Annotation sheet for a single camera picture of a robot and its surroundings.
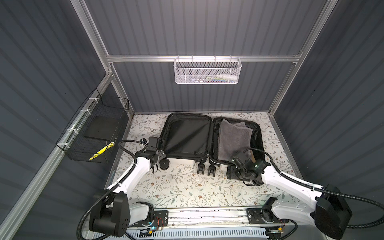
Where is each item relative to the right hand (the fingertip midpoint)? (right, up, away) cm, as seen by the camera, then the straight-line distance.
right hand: (233, 175), depth 83 cm
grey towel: (+3, +20, +8) cm, 22 cm away
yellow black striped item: (-63, +18, -13) cm, 67 cm away
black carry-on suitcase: (-22, +21, +13) cm, 33 cm away
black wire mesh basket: (-73, +19, -20) cm, 78 cm away
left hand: (-46, +10, +3) cm, 47 cm away
